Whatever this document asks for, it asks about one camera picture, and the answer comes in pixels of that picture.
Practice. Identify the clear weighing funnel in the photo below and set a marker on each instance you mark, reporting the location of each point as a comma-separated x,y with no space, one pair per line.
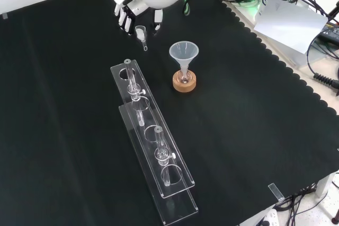
140,33

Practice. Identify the clear plastic funnel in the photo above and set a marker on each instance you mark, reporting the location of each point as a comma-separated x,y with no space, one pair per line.
183,51

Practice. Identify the round-bottom glass flask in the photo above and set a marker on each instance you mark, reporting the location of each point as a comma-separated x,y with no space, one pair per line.
184,77

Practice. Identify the clear funnel stand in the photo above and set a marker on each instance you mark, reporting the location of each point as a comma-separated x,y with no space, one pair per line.
156,141

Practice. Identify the grey tape piece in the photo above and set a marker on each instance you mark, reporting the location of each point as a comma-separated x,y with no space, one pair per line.
4,16
275,191

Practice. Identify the black cloth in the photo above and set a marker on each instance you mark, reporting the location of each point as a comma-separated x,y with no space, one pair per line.
66,104

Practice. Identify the pale board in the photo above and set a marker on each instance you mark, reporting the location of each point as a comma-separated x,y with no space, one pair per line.
288,22

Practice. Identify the black power adapter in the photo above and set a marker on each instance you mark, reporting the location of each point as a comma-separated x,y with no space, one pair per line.
330,31

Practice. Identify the white power strip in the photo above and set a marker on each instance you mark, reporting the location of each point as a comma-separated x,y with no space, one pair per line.
268,218

